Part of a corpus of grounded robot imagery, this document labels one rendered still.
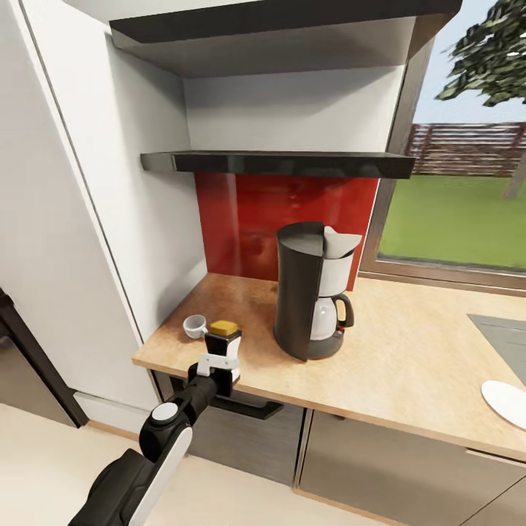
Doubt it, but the coffee cup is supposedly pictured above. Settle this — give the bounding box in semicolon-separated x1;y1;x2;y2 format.
183;315;207;339

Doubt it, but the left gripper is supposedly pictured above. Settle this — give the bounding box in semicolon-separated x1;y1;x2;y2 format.
188;365;233;407

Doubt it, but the bottle of coffee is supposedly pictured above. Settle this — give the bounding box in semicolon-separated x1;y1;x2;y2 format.
205;321;242;386

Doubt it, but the saucer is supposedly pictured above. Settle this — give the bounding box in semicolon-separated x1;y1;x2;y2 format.
481;381;526;429

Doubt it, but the paper coffee filter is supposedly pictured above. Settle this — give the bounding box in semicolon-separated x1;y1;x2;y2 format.
323;226;362;259

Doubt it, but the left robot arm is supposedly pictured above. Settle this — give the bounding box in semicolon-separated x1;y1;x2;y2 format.
67;353;240;526

